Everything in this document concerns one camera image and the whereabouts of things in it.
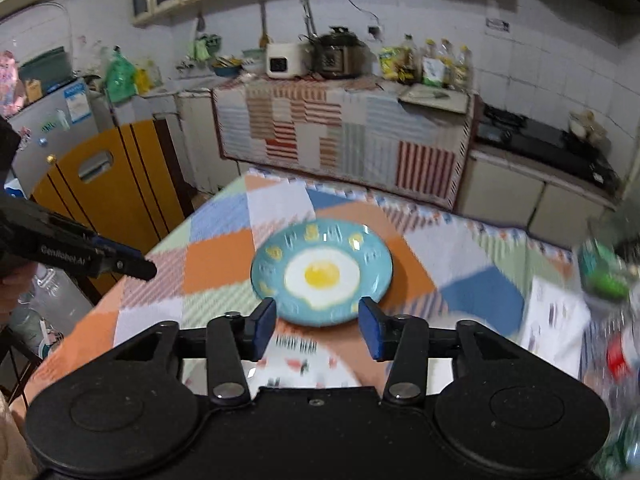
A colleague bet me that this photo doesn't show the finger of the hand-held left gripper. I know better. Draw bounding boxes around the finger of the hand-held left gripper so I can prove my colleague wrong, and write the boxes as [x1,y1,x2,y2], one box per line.
[91,236,158,282]

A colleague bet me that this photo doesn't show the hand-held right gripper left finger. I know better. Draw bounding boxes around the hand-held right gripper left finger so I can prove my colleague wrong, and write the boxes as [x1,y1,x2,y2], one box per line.
[114,297,277,407]

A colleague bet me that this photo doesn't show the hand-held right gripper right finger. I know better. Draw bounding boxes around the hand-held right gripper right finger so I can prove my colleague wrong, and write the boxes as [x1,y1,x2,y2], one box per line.
[358,296,526,407]

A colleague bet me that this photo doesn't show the blue fried egg plate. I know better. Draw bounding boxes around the blue fried egg plate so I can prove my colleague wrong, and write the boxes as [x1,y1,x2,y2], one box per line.
[250,221,394,327]

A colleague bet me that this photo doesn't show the stacked white counter bowls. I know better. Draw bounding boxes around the stacked white counter bowls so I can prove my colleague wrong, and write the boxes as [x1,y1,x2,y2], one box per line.
[242,49,266,76]

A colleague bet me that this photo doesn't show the yellow wooden chair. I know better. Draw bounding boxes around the yellow wooden chair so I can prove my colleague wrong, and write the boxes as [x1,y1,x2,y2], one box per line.
[30,119,196,301]

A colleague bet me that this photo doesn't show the checked colourful tablecloth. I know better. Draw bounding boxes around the checked colourful tablecloth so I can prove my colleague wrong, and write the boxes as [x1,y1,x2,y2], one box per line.
[20,167,616,411]

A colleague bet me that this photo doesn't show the silver fridge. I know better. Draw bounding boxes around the silver fridge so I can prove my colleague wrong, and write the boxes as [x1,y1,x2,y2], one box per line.
[7,77,108,196]

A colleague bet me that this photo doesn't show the green plastic bag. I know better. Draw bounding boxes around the green plastic bag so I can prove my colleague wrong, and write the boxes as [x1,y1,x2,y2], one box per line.
[104,51,137,104]

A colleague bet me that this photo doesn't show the dark green box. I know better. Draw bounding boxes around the dark green box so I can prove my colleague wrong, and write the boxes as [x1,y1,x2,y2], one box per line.
[17,47,73,83]

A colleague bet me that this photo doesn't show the white base cabinets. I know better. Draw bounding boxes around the white base cabinets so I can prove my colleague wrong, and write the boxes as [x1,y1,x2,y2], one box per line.
[456,151,617,232]

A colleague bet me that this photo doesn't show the striped counter cloth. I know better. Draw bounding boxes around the striped counter cloth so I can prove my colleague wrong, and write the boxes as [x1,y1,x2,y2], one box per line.
[212,77,474,212]

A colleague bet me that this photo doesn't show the blue dish basin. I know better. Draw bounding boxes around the blue dish basin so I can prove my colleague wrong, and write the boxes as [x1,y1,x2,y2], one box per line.
[210,55,245,79]

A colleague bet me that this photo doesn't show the green hanging cloth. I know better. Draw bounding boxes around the green hanging cloth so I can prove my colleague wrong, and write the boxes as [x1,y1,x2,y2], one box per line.
[193,34,222,62]

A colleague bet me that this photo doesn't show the green plastic basket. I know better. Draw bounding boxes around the green plastic basket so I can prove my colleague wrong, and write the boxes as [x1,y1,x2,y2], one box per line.
[577,237,633,302]

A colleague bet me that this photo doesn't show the white cutting board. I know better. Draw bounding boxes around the white cutting board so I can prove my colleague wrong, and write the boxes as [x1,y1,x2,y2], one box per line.
[398,84,469,112]

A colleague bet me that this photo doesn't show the black gas stove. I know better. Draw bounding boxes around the black gas stove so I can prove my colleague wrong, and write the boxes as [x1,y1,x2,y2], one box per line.
[475,104,622,196]

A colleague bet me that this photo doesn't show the white rice cooker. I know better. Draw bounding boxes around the white rice cooker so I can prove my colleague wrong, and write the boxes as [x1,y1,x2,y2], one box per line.
[265,42,307,79]

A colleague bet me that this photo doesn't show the yellow seasoning packet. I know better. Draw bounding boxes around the yellow seasoning packet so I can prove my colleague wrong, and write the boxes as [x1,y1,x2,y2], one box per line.
[378,47,404,81]

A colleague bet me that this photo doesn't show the clear oil bottle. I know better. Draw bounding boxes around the clear oil bottle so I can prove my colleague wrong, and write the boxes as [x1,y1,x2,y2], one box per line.
[440,39,457,88]
[422,39,442,87]
[454,45,474,92]

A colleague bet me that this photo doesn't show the black pressure cooker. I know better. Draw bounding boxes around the black pressure cooker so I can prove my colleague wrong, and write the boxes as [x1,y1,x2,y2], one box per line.
[311,26,372,81]

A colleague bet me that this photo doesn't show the cream cooking pot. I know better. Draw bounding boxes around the cream cooking pot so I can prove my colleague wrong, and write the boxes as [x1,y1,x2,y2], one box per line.
[568,108,609,144]

